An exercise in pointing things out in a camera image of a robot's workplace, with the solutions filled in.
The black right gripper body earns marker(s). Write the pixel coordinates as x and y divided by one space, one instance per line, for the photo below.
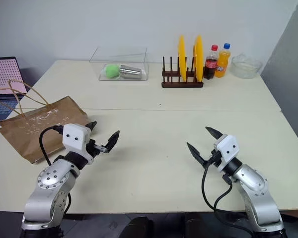
215 158

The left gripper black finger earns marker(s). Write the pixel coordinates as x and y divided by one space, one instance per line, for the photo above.
92 125
113 140

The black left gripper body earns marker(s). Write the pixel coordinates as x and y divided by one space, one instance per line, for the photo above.
91 148

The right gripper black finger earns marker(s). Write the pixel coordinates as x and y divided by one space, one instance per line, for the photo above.
214 134
195 152

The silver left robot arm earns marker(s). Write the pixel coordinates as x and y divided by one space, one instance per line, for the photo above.
47 179

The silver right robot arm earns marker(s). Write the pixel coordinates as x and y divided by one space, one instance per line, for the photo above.
253 188

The green fuzzy ball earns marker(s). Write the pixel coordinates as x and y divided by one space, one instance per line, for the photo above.
111 71

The dark wooden dish rack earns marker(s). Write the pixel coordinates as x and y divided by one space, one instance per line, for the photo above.
181 84

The stainless steel cup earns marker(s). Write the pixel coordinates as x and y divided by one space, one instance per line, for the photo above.
130 72

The cola bottle with red cap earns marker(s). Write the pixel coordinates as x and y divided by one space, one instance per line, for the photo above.
210 65

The orange soda bottle, blue cap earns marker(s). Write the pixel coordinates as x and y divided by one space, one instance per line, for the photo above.
223 64

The clear glass bowl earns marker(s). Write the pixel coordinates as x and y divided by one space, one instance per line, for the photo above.
247 67

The yellow plate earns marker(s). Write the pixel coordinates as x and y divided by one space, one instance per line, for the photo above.
181 57
199 57

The clear plastic box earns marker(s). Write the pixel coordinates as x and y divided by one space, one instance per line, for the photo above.
136 59

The dark rounded shape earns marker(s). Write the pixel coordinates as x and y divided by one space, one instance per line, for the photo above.
137 228

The open laptop computer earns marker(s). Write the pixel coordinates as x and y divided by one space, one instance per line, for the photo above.
5 74

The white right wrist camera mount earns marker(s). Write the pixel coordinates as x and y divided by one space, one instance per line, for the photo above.
227 147

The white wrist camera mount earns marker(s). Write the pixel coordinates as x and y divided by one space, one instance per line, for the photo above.
227 147
75 136

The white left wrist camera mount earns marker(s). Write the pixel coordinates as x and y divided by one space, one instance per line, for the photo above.
75 136

